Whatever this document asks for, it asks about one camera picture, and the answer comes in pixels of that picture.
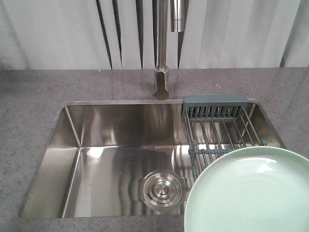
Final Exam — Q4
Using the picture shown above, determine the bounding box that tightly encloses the stainless steel sink basin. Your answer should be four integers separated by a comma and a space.
19, 99, 284, 219

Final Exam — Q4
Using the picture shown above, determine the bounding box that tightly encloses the light green round plate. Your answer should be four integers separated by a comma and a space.
184, 146, 309, 232

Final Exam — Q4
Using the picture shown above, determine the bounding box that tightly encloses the grey metal drying rack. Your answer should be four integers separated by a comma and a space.
182, 94, 267, 179

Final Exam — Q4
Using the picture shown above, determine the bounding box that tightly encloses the white pleated curtain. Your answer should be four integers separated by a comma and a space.
0, 0, 309, 70

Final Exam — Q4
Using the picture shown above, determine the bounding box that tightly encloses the round steel drain cover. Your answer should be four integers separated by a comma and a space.
141, 170, 186, 212

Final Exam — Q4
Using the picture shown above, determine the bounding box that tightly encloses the stainless steel faucet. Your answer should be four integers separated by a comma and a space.
154, 0, 186, 101

